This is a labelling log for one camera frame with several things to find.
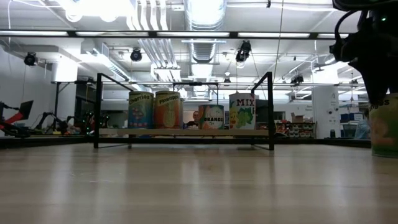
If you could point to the cardboard box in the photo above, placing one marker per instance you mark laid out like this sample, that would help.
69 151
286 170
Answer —
298 118

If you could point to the black ceiling spotlight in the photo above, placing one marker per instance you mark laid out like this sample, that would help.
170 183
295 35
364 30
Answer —
297 79
30 59
243 53
136 55

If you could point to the black frame wooden shelf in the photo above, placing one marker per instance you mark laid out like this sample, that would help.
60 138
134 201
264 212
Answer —
186 132

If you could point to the green oranges tin can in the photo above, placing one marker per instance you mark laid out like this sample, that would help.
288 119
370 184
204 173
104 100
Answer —
385 130

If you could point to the mandarin oranges tin can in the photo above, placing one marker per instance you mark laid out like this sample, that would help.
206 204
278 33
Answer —
211 118

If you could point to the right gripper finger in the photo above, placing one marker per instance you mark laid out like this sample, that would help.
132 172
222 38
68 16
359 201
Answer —
377 81

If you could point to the silver ceiling air duct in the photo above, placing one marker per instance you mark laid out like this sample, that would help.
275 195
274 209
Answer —
205 18

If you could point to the red and black background robot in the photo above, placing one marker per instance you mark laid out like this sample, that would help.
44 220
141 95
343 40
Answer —
18 119

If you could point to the person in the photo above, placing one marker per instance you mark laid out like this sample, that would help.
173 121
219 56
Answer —
196 117

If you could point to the white mix fruit can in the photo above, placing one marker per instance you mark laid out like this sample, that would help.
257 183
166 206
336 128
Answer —
242 112

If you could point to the distant black metal frame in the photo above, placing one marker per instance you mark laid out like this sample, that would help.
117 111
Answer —
196 83

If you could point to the pineapple tin can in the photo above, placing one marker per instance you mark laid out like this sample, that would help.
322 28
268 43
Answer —
168 109

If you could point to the black background monitor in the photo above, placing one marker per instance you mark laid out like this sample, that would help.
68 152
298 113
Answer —
261 110

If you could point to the black overhead frame beam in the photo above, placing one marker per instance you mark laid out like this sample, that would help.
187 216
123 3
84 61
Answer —
152 34

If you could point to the white room column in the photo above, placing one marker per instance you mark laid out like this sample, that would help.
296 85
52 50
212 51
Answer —
325 109

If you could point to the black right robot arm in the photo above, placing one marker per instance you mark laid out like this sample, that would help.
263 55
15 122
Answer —
363 3

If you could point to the black background robot arm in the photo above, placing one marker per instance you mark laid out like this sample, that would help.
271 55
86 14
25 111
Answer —
59 124

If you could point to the black table frame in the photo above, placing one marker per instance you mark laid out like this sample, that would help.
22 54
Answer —
186 140

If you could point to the cherries tin can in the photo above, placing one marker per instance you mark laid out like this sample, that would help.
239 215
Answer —
140 109

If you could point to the storage rack with bins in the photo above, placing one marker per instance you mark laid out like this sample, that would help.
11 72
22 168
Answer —
295 130

